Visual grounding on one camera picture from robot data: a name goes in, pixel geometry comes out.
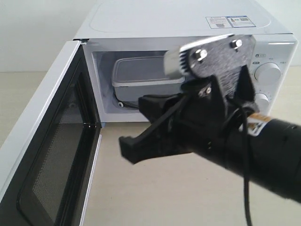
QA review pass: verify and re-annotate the white lidded plastic container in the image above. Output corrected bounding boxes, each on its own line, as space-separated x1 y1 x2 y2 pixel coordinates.
111 56 185 108

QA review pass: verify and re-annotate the white lower timer knob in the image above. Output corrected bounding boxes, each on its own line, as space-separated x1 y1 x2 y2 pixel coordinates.
255 93 269 111

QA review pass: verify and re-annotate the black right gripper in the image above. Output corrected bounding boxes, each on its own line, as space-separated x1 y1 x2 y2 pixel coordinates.
119 65 258 164

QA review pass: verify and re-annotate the white Midea microwave body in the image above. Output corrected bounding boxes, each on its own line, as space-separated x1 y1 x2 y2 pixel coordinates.
74 0 298 123

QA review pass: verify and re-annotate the black camera cable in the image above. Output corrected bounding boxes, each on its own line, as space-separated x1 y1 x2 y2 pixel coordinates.
178 91 252 226

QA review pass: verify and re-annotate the black turntable roller ring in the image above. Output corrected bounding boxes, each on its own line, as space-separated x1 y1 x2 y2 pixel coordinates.
114 93 141 110

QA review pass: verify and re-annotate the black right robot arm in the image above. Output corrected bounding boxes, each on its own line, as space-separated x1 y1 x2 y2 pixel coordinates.
119 66 301 202

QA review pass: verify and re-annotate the white microwave door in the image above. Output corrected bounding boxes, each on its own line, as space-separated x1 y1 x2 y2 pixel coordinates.
0 40 101 226

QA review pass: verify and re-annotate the white upper power knob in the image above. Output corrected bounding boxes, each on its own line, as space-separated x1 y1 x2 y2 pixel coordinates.
254 63 282 85

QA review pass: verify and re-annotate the white blue label sticker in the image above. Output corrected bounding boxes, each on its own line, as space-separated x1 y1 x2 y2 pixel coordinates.
206 16 256 29

